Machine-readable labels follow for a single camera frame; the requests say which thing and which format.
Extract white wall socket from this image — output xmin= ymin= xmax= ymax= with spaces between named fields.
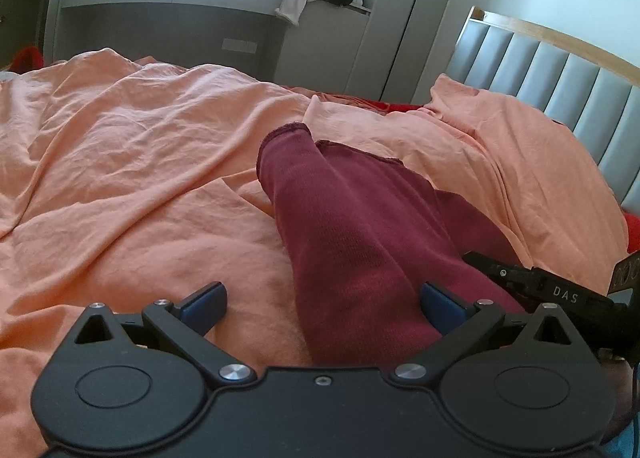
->
xmin=221 ymin=38 xmax=259 ymax=55

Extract orange duvet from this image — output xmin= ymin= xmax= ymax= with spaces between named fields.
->
xmin=0 ymin=48 xmax=526 ymax=458

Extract red bed sheet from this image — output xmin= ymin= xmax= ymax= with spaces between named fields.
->
xmin=280 ymin=85 xmax=432 ymax=117

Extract grey wardrobe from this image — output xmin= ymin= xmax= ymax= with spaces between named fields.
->
xmin=347 ymin=0 xmax=471 ymax=108

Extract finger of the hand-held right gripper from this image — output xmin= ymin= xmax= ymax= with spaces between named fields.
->
xmin=462 ymin=251 xmax=546 ymax=311

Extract grey padded wooden headboard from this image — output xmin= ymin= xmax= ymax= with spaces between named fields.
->
xmin=445 ymin=6 xmax=640 ymax=219

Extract red cloth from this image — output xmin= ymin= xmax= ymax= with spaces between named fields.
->
xmin=9 ymin=45 xmax=47 ymax=74

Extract white cloth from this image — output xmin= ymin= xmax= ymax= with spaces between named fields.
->
xmin=274 ymin=0 xmax=332 ymax=27

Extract maroon knit garment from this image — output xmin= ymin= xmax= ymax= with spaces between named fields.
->
xmin=256 ymin=123 xmax=531 ymax=369

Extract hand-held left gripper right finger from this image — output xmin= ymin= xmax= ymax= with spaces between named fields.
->
xmin=389 ymin=282 xmax=573 ymax=386

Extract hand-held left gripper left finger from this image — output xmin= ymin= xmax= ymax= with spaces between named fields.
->
xmin=74 ymin=282 xmax=257 ymax=386

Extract grey window bench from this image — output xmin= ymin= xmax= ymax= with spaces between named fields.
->
xmin=47 ymin=0 xmax=373 ymax=88

